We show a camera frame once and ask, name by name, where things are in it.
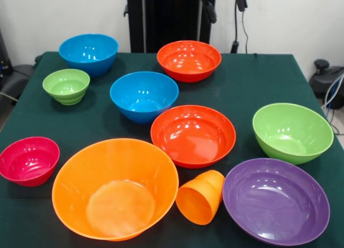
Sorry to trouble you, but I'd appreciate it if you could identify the red-orange plastic bowl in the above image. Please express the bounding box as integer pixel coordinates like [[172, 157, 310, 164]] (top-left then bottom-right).
[[150, 105, 237, 169], [156, 40, 223, 84]]

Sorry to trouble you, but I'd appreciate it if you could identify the dark green tablecloth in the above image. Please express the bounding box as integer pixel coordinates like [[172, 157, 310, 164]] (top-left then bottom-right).
[[0, 51, 344, 248]]

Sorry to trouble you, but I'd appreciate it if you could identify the black wheeled base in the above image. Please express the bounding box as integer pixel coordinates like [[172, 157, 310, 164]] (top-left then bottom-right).
[[309, 59, 344, 110], [0, 27, 35, 101]]

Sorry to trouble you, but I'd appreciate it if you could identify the blue plastic bowl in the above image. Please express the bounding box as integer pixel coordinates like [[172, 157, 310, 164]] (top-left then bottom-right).
[[59, 33, 119, 77], [109, 71, 180, 125]]

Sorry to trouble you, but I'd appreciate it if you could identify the large green plastic bowl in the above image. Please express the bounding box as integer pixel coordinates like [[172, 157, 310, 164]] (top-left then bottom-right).
[[252, 103, 335, 166]]

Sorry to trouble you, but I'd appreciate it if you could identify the small green plastic bowl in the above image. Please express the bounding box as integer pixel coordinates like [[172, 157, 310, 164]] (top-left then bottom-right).
[[42, 68, 91, 106]]

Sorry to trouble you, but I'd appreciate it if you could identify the orange plastic cup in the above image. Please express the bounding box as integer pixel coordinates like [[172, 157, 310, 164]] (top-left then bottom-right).
[[175, 170, 226, 226]]

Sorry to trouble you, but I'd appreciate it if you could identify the large orange plastic bowl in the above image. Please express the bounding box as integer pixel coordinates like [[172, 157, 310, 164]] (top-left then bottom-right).
[[51, 138, 180, 242]]

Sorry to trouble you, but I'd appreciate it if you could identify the purple plastic bowl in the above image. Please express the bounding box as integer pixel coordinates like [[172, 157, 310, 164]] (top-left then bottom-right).
[[222, 158, 331, 246]]

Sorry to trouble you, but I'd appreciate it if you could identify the pink plastic bowl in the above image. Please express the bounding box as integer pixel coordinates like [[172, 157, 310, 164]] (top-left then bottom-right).
[[0, 136, 61, 187]]

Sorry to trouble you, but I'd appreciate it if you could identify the black wall cable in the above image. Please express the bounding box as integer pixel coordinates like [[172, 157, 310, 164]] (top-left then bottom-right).
[[230, 9, 249, 54]]

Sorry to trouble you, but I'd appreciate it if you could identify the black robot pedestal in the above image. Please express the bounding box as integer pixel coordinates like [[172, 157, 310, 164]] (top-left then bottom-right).
[[123, 0, 217, 54]]

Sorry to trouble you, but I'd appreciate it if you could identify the blue and white cable bundle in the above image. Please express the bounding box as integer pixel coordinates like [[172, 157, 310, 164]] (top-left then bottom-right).
[[321, 73, 344, 136]]

